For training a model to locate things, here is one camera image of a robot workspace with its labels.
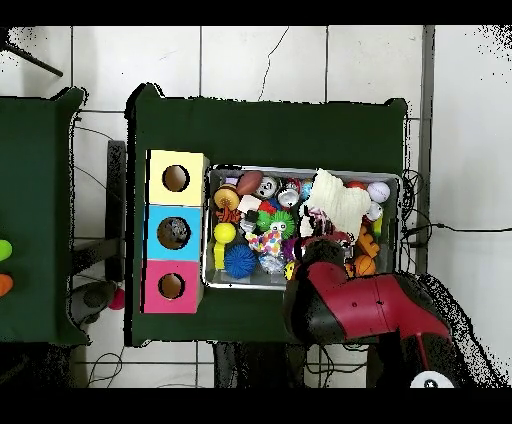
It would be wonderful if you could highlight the white baseball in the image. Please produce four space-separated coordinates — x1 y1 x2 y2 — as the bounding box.
366 181 392 204

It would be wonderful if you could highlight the brown toy football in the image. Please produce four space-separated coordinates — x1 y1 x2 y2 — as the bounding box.
235 170 265 196

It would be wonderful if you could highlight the shallow clear mesh bin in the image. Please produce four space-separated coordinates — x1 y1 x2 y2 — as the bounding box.
201 163 403 296

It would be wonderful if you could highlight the grey rounded object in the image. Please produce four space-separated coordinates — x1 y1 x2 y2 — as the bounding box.
69 280 118 326

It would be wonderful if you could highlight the red ball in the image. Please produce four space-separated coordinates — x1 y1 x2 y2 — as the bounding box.
106 287 126 311

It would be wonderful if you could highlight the dark green table cloth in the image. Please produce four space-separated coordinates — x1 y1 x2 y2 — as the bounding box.
124 82 409 353
0 87 91 346

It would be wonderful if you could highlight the black rod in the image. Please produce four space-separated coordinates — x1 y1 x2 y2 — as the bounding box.
0 39 64 78

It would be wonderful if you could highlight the orange toy basketball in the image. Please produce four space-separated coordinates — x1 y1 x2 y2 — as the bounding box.
353 254 377 278

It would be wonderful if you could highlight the wooden burger toy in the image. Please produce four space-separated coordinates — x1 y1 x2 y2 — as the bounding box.
212 183 241 212

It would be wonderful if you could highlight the black upright panel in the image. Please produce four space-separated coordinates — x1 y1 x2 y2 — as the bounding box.
105 139 127 283

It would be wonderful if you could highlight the wooden box with three holes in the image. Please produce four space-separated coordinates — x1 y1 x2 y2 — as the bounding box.
139 149 211 315

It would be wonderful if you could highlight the polka dot cloth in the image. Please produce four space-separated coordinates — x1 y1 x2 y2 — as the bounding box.
245 229 283 255

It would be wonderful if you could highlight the small green spiky ball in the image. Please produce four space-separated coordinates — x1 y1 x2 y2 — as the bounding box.
255 209 296 240

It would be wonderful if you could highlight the black cable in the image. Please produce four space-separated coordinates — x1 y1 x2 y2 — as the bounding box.
405 222 512 237

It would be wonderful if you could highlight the cream knitted cloth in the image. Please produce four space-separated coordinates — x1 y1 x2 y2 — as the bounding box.
298 167 373 245

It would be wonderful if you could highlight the small blue spiky ball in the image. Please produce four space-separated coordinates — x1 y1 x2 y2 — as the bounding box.
223 244 258 280

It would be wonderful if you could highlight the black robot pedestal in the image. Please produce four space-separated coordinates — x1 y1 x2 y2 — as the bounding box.
213 341 299 388

